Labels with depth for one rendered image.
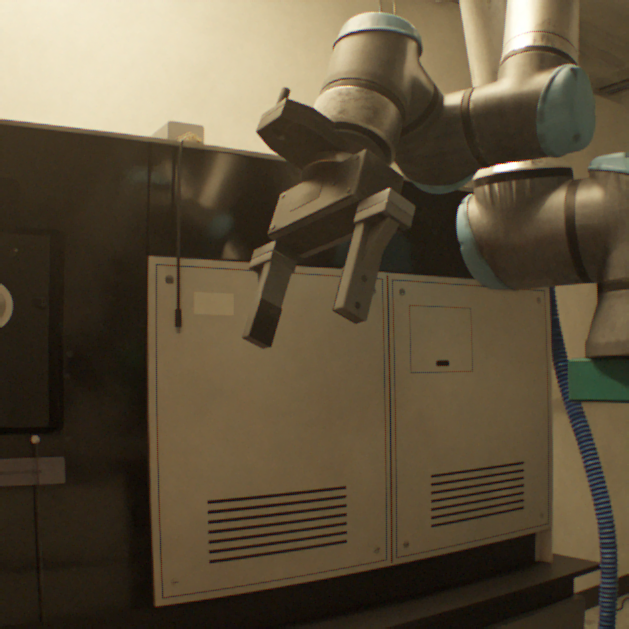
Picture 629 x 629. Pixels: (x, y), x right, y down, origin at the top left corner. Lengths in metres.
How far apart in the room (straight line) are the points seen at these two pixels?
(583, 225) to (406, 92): 0.37
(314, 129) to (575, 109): 0.27
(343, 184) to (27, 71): 1.71
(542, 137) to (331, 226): 0.24
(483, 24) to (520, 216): 0.29
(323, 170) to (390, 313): 0.54
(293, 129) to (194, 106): 1.74
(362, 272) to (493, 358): 0.78
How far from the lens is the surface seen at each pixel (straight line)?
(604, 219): 1.02
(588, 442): 1.47
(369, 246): 0.60
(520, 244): 1.06
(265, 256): 0.73
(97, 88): 2.32
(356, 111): 0.71
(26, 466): 0.96
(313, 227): 0.69
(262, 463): 1.08
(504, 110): 0.79
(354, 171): 0.65
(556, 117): 0.77
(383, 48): 0.77
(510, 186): 1.07
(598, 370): 1.03
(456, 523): 1.31
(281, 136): 0.69
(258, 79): 2.55
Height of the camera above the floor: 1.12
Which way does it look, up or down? 5 degrees up
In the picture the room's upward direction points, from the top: 1 degrees counter-clockwise
